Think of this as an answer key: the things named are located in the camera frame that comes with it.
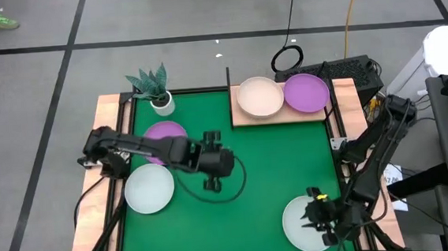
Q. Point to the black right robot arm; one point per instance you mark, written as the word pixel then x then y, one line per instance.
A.
pixel 373 162

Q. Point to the white plate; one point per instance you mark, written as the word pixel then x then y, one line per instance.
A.
pixel 149 190
pixel 294 231

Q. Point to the wooden board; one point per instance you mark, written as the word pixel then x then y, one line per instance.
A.
pixel 306 117

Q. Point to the white plant pot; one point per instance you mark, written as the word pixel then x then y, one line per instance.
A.
pixel 165 107

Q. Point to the purple plate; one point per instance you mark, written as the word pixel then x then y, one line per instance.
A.
pixel 306 93
pixel 165 130

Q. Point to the beige plate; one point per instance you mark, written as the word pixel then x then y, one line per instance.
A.
pixel 260 97

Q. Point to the white paper sheet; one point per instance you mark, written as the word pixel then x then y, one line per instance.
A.
pixel 393 177

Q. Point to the white metal bracket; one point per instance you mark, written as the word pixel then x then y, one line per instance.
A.
pixel 336 143

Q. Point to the green table mat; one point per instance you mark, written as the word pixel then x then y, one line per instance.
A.
pixel 266 158

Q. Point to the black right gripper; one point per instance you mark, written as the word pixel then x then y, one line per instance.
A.
pixel 325 215

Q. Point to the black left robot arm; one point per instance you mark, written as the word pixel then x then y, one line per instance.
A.
pixel 146 144

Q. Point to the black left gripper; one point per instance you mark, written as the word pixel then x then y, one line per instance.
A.
pixel 216 163

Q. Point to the green artificial plant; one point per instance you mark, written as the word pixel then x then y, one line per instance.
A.
pixel 150 83

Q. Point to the person's foot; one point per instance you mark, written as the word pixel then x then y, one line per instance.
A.
pixel 1 22

